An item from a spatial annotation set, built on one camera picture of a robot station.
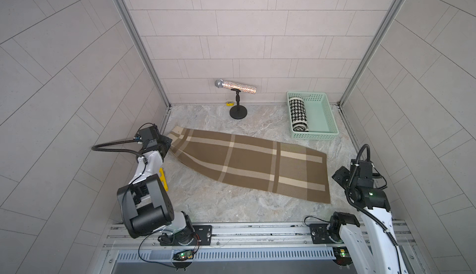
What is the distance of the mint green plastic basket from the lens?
986 mm

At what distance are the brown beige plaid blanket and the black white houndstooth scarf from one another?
10cm

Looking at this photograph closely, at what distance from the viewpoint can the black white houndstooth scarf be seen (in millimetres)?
1010

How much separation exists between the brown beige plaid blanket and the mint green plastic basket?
8 cm

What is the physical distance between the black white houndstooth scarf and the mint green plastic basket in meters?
0.01

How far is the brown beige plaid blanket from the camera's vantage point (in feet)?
2.81
